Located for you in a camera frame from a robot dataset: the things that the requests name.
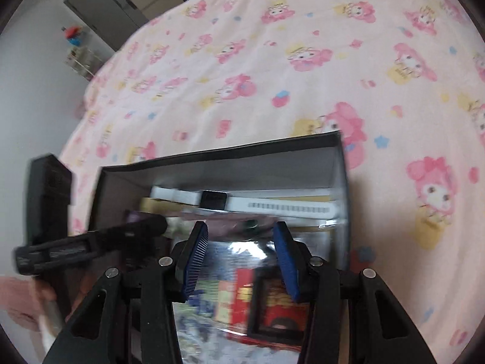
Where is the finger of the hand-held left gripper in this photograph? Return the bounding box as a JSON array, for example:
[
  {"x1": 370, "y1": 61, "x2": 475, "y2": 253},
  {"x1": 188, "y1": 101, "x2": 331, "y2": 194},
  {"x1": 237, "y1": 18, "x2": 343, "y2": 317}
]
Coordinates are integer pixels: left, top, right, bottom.
[{"x1": 12, "y1": 214, "x2": 168, "y2": 275}]

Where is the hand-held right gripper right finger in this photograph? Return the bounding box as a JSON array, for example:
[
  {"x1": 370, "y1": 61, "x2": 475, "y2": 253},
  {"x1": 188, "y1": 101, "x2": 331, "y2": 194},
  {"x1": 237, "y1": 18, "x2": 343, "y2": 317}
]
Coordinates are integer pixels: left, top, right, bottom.
[{"x1": 273, "y1": 221, "x2": 442, "y2": 364}]

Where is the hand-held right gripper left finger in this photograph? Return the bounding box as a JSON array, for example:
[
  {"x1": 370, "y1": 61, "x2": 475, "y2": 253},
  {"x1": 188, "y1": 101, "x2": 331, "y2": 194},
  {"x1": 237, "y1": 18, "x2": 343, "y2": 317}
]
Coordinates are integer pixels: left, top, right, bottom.
[{"x1": 42, "y1": 221, "x2": 210, "y2": 364}]

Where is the mauve plastic packet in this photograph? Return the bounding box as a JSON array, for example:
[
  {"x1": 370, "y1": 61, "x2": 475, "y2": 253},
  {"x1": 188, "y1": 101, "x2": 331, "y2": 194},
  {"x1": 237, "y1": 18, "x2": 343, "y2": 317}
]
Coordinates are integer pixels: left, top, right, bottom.
[{"x1": 127, "y1": 208, "x2": 278, "y2": 236}]

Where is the white strap smartwatch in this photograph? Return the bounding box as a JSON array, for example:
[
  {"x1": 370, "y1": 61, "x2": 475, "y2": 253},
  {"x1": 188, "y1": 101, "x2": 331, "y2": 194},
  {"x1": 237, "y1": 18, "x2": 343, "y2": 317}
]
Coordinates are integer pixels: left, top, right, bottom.
[{"x1": 149, "y1": 186, "x2": 336, "y2": 214}]

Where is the black square frame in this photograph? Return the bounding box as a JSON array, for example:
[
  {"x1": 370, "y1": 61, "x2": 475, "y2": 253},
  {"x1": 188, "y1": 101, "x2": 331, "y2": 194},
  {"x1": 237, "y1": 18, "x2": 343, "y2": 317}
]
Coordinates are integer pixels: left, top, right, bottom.
[{"x1": 246, "y1": 269, "x2": 316, "y2": 345}]

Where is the black cardboard box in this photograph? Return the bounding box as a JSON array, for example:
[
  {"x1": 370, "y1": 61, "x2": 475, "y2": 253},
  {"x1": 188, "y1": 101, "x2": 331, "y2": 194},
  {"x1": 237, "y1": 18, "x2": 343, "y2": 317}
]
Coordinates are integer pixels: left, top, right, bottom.
[{"x1": 62, "y1": 130, "x2": 351, "y2": 364}]

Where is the person's left forearm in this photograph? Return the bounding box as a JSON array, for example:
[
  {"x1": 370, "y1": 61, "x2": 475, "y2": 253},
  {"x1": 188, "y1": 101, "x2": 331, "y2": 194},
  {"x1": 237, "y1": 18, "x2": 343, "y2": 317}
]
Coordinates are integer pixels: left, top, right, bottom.
[{"x1": 0, "y1": 276, "x2": 57, "y2": 329}]

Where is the red envelope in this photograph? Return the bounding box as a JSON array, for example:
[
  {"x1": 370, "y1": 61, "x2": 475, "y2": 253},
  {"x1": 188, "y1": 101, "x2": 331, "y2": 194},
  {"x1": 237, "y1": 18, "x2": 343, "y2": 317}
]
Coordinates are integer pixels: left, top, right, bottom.
[{"x1": 227, "y1": 267, "x2": 310, "y2": 335}]

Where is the red and blue toy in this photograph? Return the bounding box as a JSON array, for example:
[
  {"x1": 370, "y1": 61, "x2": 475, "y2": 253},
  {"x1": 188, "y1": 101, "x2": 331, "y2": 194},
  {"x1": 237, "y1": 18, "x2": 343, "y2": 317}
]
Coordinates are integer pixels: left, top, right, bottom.
[{"x1": 62, "y1": 26, "x2": 86, "y2": 47}]

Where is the grey cabinet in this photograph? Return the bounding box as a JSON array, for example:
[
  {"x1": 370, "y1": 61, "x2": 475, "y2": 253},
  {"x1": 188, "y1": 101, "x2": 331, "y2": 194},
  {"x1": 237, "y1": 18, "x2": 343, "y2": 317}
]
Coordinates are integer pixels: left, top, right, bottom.
[{"x1": 64, "y1": 0, "x2": 150, "y2": 52}]

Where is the pink printed blanket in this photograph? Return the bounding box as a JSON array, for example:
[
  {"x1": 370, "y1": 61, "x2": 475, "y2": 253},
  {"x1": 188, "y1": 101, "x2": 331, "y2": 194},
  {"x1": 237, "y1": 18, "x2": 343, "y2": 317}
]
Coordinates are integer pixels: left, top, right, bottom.
[{"x1": 62, "y1": 0, "x2": 485, "y2": 364}]

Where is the white wire rack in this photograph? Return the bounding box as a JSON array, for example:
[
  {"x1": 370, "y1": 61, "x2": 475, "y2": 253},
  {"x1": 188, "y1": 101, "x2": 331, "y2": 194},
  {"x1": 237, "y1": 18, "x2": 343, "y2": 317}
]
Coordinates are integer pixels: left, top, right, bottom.
[{"x1": 64, "y1": 43, "x2": 101, "y2": 81}]

